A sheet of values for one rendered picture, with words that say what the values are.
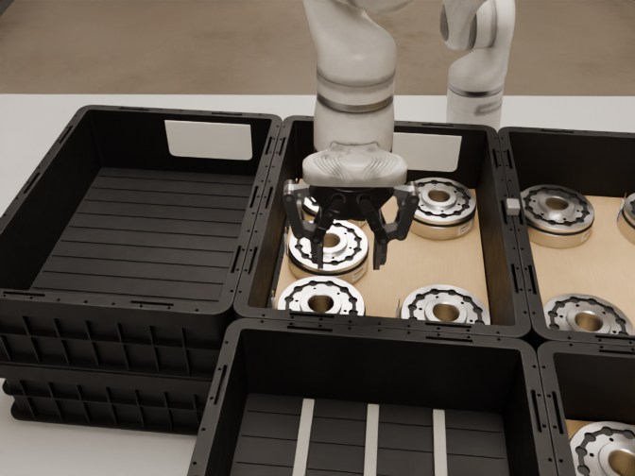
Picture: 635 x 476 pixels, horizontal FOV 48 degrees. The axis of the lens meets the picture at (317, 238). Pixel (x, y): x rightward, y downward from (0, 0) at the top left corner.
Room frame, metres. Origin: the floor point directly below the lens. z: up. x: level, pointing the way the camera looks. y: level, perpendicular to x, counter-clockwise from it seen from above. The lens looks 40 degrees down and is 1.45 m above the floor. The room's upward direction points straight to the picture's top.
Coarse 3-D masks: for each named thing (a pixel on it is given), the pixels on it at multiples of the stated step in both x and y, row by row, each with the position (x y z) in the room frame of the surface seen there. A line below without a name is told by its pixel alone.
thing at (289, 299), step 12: (288, 288) 0.60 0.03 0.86; (300, 288) 0.60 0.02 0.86; (312, 288) 0.60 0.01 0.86; (324, 288) 0.60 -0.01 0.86; (336, 288) 0.60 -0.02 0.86; (348, 288) 0.60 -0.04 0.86; (288, 300) 0.58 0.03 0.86; (348, 300) 0.58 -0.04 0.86; (360, 300) 0.58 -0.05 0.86; (348, 312) 0.56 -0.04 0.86; (360, 312) 0.56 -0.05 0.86
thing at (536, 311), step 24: (504, 144) 0.81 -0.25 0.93; (504, 168) 0.75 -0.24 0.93; (528, 240) 0.61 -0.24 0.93; (528, 264) 0.57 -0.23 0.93; (528, 288) 0.53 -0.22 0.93; (528, 336) 0.48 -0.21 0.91; (552, 336) 0.46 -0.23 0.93; (576, 336) 0.46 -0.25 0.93; (600, 336) 0.46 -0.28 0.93; (624, 336) 0.46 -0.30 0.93
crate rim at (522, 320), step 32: (288, 128) 0.85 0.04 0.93; (416, 128) 0.85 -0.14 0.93; (448, 128) 0.85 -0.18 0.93; (480, 128) 0.85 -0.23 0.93; (256, 224) 0.64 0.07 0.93; (512, 224) 0.64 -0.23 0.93; (256, 256) 0.58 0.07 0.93; (512, 256) 0.58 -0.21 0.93; (512, 288) 0.53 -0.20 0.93; (288, 320) 0.49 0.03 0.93; (320, 320) 0.49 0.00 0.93; (352, 320) 0.48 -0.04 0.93; (384, 320) 0.48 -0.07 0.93; (416, 320) 0.48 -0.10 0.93
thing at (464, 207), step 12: (420, 180) 0.82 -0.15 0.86; (432, 180) 0.82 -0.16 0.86; (444, 180) 0.82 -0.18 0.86; (420, 192) 0.79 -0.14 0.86; (456, 192) 0.79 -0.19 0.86; (468, 192) 0.79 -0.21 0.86; (420, 204) 0.76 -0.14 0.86; (456, 204) 0.76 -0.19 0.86; (468, 204) 0.77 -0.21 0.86; (420, 216) 0.74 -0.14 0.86; (432, 216) 0.74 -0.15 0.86; (444, 216) 0.74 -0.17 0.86; (456, 216) 0.74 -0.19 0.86; (468, 216) 0.74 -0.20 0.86
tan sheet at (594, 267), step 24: (600, 216) 0.78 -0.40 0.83; (600, 240) 0.73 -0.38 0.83; (624, 240) 0.73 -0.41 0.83; (552, 264) 0.68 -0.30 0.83; (576, 264) 0.68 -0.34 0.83; (600, 264) 0.68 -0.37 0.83; (624, 264) 0.68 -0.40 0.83; (552, 288) 0.63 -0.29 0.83; (576, 288) 0.63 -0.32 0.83; (600, 288) 0.63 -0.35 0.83; (624, 288) 0.63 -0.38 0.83; (624, 312) 0.59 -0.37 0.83
